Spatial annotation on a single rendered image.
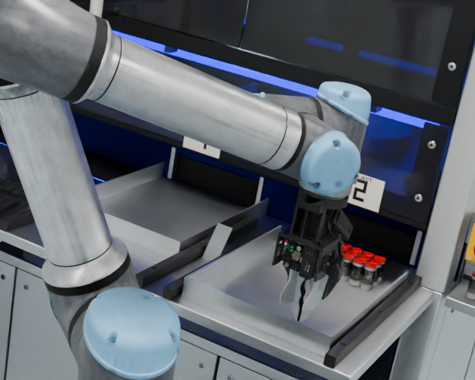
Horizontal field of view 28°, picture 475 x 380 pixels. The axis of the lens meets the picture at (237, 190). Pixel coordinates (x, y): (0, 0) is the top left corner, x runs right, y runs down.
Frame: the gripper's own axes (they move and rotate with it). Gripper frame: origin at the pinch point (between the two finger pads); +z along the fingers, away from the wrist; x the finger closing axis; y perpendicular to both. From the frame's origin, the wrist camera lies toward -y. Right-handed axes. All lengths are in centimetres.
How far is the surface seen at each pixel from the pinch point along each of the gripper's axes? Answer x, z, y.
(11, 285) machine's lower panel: -85, 40, -36
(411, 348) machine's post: 9.4, 16.8, -36.1
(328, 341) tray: 5.5, 2.1, 1.6
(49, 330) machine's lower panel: -72, 47, -36
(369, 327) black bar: 8.0, 2.9, -9.2
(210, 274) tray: -19.6, 3.4, -6.7
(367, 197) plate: -5.4, -8.5, -35.8
